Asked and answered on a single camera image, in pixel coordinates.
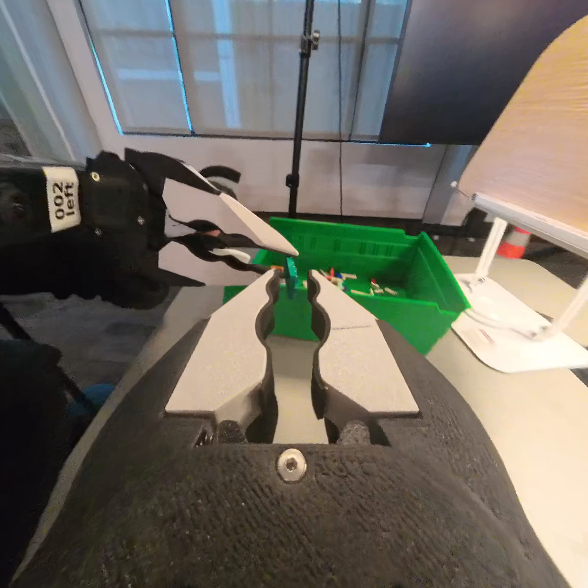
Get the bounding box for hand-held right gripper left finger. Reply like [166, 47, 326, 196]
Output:
[164, 269, 282, 435]

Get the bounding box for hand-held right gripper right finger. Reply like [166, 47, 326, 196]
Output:
[306, 270, 422, 443]

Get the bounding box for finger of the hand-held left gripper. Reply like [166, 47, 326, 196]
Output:
[163, 178, 300, 258]
[157, 234, 277, 288]

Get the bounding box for pile of lego pieces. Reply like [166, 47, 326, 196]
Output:
[317, 268, 401, 298]

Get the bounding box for green plastic bin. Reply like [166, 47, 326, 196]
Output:
[223, 217, 471, 356]

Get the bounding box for teal lego plate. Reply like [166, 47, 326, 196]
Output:
[283, 255, 300, 300]

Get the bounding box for person's left forearm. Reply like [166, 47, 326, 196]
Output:
[0, 250, 92, 301]

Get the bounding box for person's left hand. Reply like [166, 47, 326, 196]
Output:
[69, 252, 204, 310]

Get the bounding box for black tripod pole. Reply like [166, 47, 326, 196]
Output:
[285, 0, 322, 220]

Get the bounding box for white framed window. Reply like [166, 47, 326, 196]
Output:
[46, 0, 409, 138]

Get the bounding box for orange traffic cone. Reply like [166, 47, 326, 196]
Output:
[497, 226, 532, 259]

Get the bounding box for person's black sweater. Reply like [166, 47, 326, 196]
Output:
[0, 340, 67, 575]

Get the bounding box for light wooden board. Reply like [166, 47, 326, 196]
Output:
[457, 14, 588, 246]

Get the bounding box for dark screen panel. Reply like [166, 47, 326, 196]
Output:
[379, 0, 588, 147]

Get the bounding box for black hanging cable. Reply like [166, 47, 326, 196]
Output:
[337, 0, 346, 219]

